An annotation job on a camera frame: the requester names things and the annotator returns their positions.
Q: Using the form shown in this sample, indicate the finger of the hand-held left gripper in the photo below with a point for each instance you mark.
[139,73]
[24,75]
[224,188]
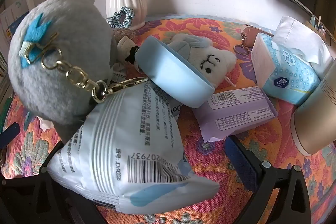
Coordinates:
[9,134]

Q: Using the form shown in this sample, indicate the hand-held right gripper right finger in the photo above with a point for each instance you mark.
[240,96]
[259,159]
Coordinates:
[241,163]

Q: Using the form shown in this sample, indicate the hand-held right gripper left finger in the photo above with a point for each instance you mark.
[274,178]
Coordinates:
[53,158]

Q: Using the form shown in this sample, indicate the purple packet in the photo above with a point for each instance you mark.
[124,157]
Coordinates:
[236,113]

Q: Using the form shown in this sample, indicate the white wet wipes packet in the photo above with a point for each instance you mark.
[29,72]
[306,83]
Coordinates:
[118,140]

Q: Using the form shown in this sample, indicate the white plush toy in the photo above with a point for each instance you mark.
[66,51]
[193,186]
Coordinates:
[218,61]

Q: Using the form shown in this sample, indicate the blue bowl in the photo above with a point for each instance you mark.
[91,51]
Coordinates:
[162,66]

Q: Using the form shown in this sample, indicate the floral tablecloth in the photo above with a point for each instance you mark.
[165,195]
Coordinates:
[210,161]

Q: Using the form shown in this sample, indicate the gold cylinder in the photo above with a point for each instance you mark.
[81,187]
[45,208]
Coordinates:
[317,113]

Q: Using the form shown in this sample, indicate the blue tissue pack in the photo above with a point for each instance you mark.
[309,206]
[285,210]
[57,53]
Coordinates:
[283,74]

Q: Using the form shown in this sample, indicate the checkered cloth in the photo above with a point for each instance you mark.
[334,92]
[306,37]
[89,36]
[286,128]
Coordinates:
[120,76]

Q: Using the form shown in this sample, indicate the brown key pouch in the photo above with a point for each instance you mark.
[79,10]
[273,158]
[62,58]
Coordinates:
[249,35]

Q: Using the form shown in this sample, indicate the brown fuzzy plush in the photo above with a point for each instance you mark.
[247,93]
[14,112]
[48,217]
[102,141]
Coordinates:
[123,34]

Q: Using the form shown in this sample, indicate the blue checkered scrunchie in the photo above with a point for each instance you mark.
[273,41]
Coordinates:
[113,20]

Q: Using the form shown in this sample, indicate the pens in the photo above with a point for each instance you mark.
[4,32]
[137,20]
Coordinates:
[319,26]

